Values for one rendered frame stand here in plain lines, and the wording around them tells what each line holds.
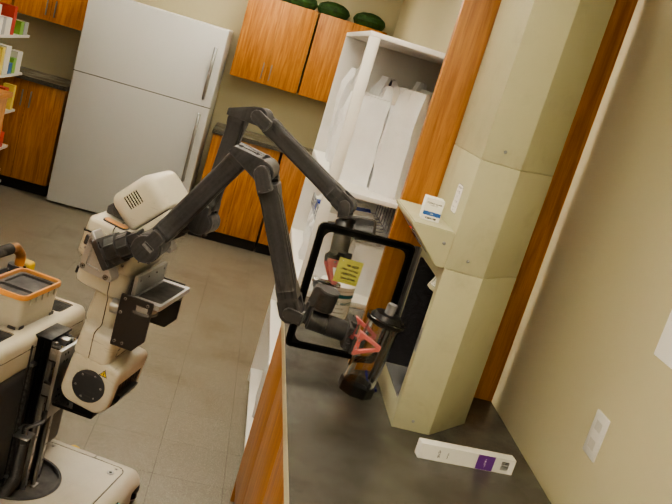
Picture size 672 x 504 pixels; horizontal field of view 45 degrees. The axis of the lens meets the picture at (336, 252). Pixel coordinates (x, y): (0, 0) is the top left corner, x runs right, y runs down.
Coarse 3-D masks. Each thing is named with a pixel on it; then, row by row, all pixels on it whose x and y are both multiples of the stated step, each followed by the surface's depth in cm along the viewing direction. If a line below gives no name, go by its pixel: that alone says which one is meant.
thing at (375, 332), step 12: (372, 324) 216; (384, 324) 214; (372, 336) 216; (384, 336) 215; (396, 336) 218; (360, 348) 218; (384, 348) 217; (360, 360) 218; (372, 360) 217; (384, 360) 219; (348, 372) 220; (360, 372) 218; (372, 372) 218; (360, 384) 218; (372, 384) 220
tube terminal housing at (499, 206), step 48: (480, 192) 209; (528, 192) 216; (480, 240) 212; (528, 240) 227; (480, 288) 216; (432, 336) 218; (480, 336) 227; (384, 384) 244; (432, 384) 222; (432, 432) 227
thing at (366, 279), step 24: (336, 240) 239; (360, 240) 240; (336, 264) 241; (360, 264) 242; (384, 264) 243; (312, 288) 242; (336, 288) 243; (360, 288) 244; (384, 288) 246; (336, 312) 245; (360, 312) 247; (312, 336) 246
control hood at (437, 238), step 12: (408, 204) 235; (408, 216) 218; (420, 228) 210; (432, 228) 210; (444, 228) 213; (420, 240) 218; (432, 240) 211; (444, 240) 212; (432, 252) 212; (444, 252) 212; (444, 264) 214
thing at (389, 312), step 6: (390, 306) 217; (396, 306) 217; (372, 312) 218; (378, 312) 217; (384, 312) 218; (390, 312) 217; (378, 318) 215; (384, 318) 215; (390, 318) 215; (396, 318) 218; (390, 324) 215; (396, 324) 216; (402, 324) 219
